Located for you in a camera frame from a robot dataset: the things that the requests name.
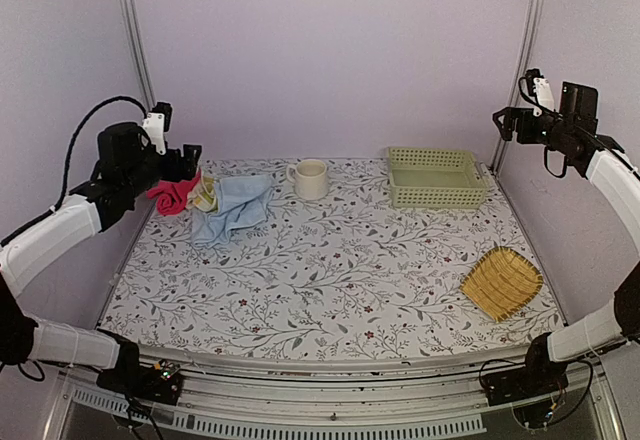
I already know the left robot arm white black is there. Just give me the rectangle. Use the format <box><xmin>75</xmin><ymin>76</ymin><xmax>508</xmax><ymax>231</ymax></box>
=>
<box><xmin>1</xmin><ymin>122</ymin><xmax>202</xmax><ymax>405</ymax></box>

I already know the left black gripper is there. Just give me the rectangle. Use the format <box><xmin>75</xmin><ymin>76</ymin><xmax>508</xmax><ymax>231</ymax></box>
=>
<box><xmin>124</xmin><ymin>143</ymin><xmax>202</xmax><ymax>197</ymax></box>

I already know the cream green patterned towel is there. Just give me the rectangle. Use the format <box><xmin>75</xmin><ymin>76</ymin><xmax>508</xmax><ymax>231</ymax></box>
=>
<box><xmin>186</xmin><ymin>172</ymin><xmax>218</xmax><ymax>213</ymax></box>

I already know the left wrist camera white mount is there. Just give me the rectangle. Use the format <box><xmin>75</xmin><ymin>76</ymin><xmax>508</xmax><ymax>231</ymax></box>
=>
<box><xmin>142</xmin><ymin>102</ymin><xmax>173</xmax><ymax>155</ymax></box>

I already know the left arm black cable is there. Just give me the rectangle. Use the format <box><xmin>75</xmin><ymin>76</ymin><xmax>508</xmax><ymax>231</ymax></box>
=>
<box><xmin>51</xmin><ymin>95</ymin><xmax>151</xmax><ymax>215</ymax></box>

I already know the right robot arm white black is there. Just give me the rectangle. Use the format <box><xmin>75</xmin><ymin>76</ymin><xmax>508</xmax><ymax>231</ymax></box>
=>
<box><xmin>479</xmin><ymin>69</ymin><xmax>639</xmax><ymax>405</ymax></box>

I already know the light blue towel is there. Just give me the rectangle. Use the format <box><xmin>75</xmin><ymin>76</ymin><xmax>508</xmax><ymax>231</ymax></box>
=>
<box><xmin>191</xmin><ymin>175</ymin><xmax>273</xmax><ymax>248</ymax></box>

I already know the yellow bamboo tray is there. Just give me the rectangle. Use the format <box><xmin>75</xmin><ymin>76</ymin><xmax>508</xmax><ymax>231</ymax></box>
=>
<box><xmin>460</xmin><ymin>246</ymin><xmax>544</xmax><ymax>323</ymax></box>

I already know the pink rolled towel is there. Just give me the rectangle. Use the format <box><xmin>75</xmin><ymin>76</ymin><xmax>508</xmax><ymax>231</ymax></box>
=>
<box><xmin>146</xmin><ymin>171</ymin><xmax>201</xmax><ymax>216</ymax></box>

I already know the aluminium frame post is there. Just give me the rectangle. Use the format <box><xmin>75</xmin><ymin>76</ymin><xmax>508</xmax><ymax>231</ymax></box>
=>
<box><xmin>119</xmin><ymin>0</ymin><xmax>156</xmax><ymax>109</ymax></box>
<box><xmin>489</xmin><ymin>0</ymin><xmax>550</xmax><ymax>171</ymax></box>

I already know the left aluminium frame post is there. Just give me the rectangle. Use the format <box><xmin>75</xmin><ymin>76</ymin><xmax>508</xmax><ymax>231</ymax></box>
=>
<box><xmin>119</xmin><ymin>0</ymin><xmax>156</xmax><ymax>109</ymax></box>

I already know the cream ceramic mug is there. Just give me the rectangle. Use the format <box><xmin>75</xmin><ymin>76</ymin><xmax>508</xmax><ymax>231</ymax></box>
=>
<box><xmin>285</xmin><ymin>159</ymin><xmax>329</xmax><ymax>201</ymax></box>

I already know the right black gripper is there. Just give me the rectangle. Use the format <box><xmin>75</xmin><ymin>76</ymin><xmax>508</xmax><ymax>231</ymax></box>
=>
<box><xmin>494</xmin><ymin>106</ymin><xmax>574</xmax><ymax>151</ymax></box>

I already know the right aluminium frame post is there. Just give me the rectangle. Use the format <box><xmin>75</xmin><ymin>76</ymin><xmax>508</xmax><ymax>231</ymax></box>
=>
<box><xmin>489</xmin><ymin>0</ymin><xmax>550</xmax><ymax>171</ymax></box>

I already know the green plastic basket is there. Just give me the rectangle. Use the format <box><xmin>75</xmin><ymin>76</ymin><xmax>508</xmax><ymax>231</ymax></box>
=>
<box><xmin>387</xmin><ymin>147</ymin><xmax>490</xmax><ymax>210</ymax></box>

